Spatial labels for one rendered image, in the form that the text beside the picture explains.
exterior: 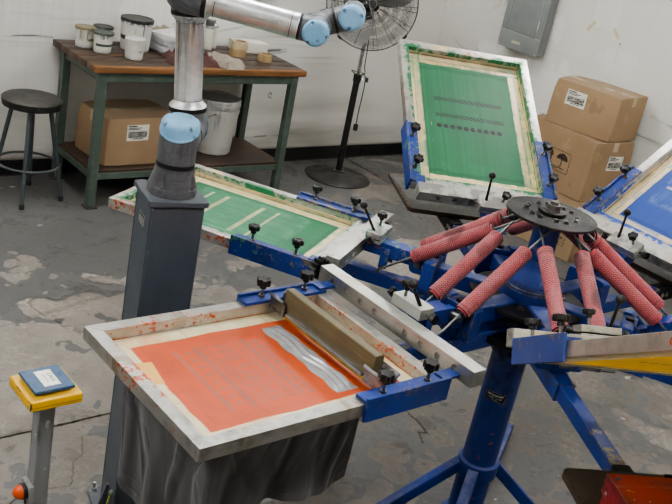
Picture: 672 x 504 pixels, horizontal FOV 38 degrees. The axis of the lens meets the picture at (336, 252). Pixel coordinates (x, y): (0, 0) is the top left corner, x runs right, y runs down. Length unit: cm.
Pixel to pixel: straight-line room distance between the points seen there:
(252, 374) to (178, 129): 77
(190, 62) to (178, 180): 36
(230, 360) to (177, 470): 32
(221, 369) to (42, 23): 393
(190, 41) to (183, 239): 59
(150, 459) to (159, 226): 72
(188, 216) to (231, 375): 62
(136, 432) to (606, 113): 453
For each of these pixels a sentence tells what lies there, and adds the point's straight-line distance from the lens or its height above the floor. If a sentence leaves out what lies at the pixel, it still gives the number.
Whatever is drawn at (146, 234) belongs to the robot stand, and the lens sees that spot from 294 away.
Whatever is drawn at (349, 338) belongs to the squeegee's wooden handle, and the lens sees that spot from 260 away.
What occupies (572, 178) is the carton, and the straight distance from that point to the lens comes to 661.
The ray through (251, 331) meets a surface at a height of 95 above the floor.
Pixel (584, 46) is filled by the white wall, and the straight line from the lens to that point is 716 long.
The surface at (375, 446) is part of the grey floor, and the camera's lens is 413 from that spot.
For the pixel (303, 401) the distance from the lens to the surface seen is 247.
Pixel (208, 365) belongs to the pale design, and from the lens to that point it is 255.
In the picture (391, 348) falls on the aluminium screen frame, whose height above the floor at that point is 99.
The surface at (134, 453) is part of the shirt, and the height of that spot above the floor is 66.
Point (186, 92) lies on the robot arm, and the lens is 299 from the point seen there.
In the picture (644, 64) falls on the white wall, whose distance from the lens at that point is 688.
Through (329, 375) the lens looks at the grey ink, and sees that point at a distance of 260.
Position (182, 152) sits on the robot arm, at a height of 135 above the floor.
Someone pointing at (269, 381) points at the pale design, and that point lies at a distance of 253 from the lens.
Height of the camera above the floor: 224
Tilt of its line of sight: 22 degrees down
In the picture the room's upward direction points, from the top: 12 degrees clockwise
